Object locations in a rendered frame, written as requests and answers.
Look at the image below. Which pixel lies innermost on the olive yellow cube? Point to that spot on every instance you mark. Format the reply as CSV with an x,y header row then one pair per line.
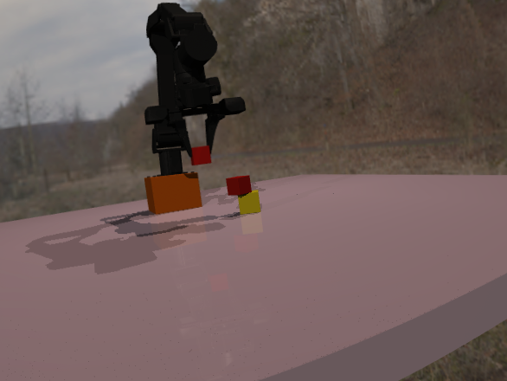
x,y
249,203

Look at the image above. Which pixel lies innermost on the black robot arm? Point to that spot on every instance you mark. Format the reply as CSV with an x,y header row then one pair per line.
x,y
168,25

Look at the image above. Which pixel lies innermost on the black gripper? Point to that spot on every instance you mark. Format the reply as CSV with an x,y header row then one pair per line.
x,y
215,112

